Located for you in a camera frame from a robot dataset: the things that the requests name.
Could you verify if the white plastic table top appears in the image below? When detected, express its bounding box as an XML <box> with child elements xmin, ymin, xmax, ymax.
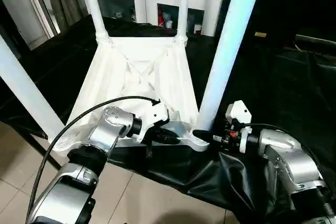
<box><xmin>51</xmin><ymin>36</ymin><xmax>213</xmax><ymax>155</ymax></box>

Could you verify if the white plastic table leg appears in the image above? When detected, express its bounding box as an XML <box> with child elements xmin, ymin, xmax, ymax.
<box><xmin>0</xmin><ymin>35</ymin><xmax>67</xmax><ymax>142</ymax></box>
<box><xmin>195</xmin><ymin>0</ymin><xmax>266</xmax><ymax>133</ymax></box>
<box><xmin>79</xmin><ymin>0</ymin><xmax>113</xmax><ymax>47</ymax></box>
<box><xmin>175</xmin><ymin>0</ymin><xmax>191</xmax><ymax>46</ymax></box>

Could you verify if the black table mat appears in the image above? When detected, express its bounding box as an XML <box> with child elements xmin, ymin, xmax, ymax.
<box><xmin>0</xmin><ymin>15</ymin><xmax>336</xmax><ymax>222</ymax></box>

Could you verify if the black metal table leg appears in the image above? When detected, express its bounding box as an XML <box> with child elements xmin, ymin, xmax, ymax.
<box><xmin>0</xmin><ymin>123</ymin><xmax>61</xmax><ymax>172</ymax></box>

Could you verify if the silver metal rod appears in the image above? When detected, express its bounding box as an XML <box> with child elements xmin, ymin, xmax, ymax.
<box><xmin>294</xmin><ymin>33</ymin><xmax>336</xmax><ymax>47</ymax></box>

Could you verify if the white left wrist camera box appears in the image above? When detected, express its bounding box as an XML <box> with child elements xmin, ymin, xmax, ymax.
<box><xmin>138</xmin><ymin>100</ymin><xmax>172</xmax><ymax>143</ymax></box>

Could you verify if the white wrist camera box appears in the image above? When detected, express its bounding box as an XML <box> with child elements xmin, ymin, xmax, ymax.
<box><xmin>138</xmin><ymin>100</ymin><xmax>172</xmax><ymax>143</ymax></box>
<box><xmin>225</xmin><ymin>100</ymin><xmax>253</xmax><ymax>154</ymax></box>

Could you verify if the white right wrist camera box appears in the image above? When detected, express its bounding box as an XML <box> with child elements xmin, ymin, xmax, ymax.
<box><xmin>225</xmin><ymin>100</ymin><xmax>253</xmax><ymax>154</ymax></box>

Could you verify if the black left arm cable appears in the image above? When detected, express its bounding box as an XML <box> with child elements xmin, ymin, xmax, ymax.
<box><xmin>26</xmin><ymin>96</ymin><xmax>161</xmax><ymax>222</ymax></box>

